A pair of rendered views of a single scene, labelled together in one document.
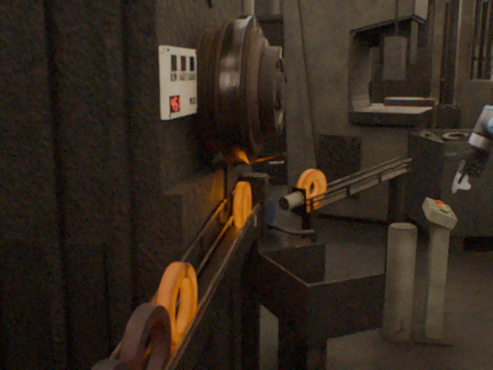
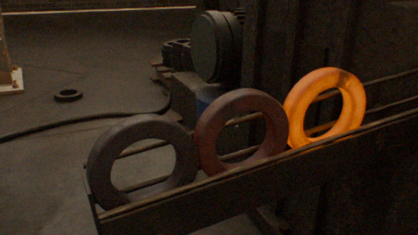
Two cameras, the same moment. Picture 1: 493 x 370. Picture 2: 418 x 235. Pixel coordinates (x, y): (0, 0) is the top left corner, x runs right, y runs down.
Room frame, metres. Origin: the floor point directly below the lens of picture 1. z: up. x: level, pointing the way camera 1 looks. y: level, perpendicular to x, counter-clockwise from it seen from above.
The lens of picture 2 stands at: (0.55, -0.30, 0.98)
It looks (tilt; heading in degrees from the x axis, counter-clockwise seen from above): 23 degrees down; 53
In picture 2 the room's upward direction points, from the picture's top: 2 degrees clockwise
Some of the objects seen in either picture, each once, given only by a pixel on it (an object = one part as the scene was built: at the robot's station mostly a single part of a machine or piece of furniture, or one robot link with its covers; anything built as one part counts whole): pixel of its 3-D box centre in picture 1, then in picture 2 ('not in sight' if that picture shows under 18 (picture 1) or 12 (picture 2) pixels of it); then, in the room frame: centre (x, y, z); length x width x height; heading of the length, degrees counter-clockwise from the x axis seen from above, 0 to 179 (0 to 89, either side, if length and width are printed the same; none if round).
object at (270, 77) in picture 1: (274, 91); not in sight; (1.85, -0.10, 1.11); 0.28 x 0.06 x 0.28; 169
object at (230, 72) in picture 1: (244, 91); not in sight; (1.87, 0.00, 1.11); 0.47 x 0.06 x 0.47; 169
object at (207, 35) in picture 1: (219, 91); not in sight; (1.88, 0.08, 1.12); 0.47 x 0.10 x 0.47; 169
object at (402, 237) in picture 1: (399, 282); not in sight; (2.38, -0.69, 0.26); 0.12 x 0.12 x 0.52
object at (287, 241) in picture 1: (293, 300); not in sight; (2.16, -0.20, 0.27); 0.22 x 0.13 x 0.53; 169
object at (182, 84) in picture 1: (179, 82); not in sight; (1.55, 0.17, 1.15); 0.26 x 0.02 x 0.18; 169
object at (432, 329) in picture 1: (436, 271); not in sight; (2.39, -0.86, 0.31); 0.24 x 0.16 x 0.62; 169
